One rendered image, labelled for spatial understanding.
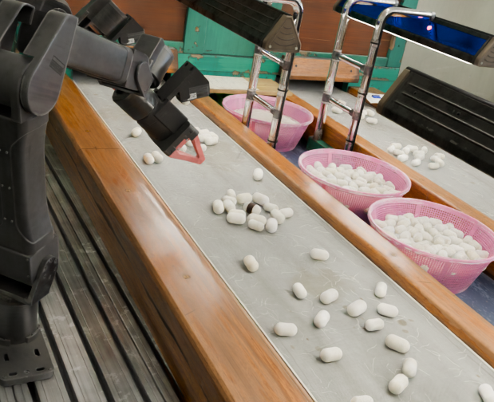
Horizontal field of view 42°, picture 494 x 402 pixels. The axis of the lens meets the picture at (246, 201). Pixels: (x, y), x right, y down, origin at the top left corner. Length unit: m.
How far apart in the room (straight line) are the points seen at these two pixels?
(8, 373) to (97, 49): 0.44
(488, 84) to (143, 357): 3.44
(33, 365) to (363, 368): 0.44
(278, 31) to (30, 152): 0.60
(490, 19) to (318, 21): 1.88
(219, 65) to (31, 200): 1.33
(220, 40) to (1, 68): 1.37
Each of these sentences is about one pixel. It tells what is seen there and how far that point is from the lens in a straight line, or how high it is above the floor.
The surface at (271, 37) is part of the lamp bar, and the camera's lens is 1.24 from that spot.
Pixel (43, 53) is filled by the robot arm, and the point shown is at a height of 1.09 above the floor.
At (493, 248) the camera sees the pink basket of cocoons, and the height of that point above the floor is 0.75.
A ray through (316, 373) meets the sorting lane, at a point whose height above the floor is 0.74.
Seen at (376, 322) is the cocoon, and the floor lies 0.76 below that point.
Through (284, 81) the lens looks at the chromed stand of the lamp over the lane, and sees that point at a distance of 1.55.
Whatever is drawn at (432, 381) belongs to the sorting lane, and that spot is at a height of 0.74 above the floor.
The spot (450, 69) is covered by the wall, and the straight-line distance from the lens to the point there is 3.88.
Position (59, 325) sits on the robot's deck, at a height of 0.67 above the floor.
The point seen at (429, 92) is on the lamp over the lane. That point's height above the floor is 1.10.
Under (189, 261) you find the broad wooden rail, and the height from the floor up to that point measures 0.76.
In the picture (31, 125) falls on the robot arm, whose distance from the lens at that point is 0.80.
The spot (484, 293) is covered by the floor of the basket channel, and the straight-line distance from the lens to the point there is 1.36.
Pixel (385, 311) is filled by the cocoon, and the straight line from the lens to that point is 1.03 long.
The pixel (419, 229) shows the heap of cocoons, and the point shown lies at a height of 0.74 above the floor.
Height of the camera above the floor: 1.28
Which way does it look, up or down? 24 degrees down
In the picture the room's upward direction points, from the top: 11 degrees clockwise
